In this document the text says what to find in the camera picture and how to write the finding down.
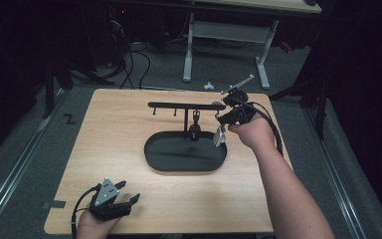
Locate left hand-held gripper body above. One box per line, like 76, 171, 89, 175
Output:
89, 177, 133, 222

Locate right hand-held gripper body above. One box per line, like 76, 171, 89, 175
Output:
220, 74, 259, 127

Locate white keychain with silver ring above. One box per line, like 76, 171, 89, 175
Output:
212, 113, 228, 148

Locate black strap keychain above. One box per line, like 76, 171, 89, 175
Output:
189, 110, 202, 141

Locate black key stand with tray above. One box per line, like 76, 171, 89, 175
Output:
143, 101, 229, 173

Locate person's right hand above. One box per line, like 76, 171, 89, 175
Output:
227, 113, 277, 152

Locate person's left hand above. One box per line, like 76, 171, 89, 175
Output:
76, 209, 122, 239

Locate grey floor tape strip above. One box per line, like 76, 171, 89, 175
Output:
42, 199, 67, 210

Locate white-framed desk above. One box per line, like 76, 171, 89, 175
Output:
107, 0, 322, 91

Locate black metal stand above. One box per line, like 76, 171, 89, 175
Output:
42, 54, 114, 120
268, 75, 330, 141

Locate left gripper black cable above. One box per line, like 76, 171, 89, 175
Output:
71, 184, 101, 239

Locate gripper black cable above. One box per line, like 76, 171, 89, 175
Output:
232, 98, 285, 157
71, 184, 101, 239

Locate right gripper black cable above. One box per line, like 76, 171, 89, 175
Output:
232, 98, 285, 157

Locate black floor cables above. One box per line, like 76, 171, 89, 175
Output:
108, 19, 152, 91

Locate metal floor rail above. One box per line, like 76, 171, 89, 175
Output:
0, 89, 68, 235
302, 109, 368, 239

